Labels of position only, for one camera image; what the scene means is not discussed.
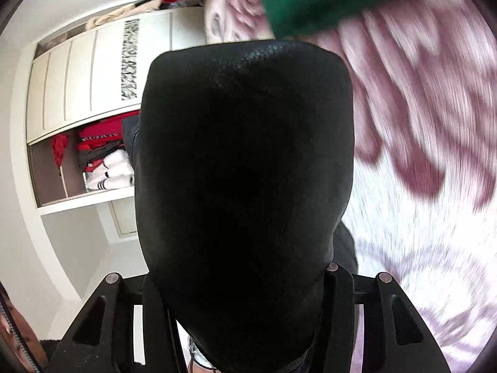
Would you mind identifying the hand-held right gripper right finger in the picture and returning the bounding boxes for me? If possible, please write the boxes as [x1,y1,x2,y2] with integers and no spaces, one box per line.
[307,262,453,373]

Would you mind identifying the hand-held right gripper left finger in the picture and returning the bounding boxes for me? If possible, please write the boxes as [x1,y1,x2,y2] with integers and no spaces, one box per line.
[47,272,184,373]

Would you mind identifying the black leather jacket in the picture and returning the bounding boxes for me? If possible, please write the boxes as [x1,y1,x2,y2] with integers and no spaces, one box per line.
[122,41,358,373]

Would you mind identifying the white folded clothes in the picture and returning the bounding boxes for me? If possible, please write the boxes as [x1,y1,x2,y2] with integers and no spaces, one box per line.
[84,149,135,192]

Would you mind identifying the red hanging clothes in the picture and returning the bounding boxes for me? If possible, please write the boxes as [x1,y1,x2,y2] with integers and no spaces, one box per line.
[52,112,140,168]

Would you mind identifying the floral plush blanket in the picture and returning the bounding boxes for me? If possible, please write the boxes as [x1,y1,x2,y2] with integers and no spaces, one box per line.
[204,0,497,373]

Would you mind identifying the white wardrobe with mosaic band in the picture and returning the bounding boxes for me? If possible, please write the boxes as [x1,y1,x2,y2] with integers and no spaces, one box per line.
[25,8,207,238]

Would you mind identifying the green garment with white stripes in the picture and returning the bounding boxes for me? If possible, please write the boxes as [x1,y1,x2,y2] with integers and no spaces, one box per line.
[254,0,443,40]

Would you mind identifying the beige cloth bundle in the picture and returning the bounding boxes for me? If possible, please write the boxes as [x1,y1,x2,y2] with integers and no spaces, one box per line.
[84,3,166,30]

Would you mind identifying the black braided cable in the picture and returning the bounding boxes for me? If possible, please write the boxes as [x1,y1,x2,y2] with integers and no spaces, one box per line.
[0,299,41,373]

